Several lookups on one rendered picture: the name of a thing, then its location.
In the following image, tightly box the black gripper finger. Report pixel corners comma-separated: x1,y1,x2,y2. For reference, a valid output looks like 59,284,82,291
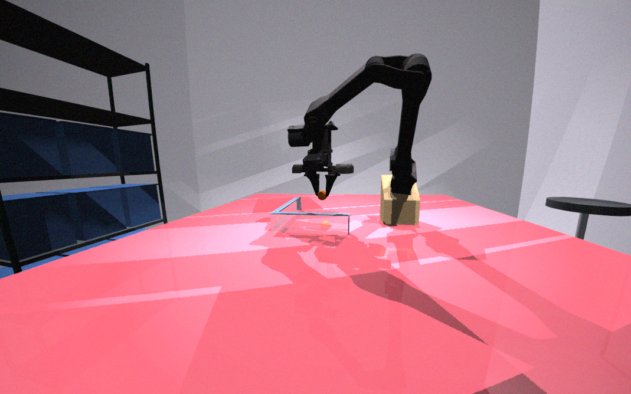
325,174,341,197
304,173,319,196

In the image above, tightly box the clear glass l-shaped wall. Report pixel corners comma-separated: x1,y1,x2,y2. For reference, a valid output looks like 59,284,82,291
270,198,348,235

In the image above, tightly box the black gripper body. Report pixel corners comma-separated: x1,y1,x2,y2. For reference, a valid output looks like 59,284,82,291
292,145,354,175

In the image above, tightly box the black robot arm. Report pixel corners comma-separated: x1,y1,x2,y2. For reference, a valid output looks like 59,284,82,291
287,54,431,195

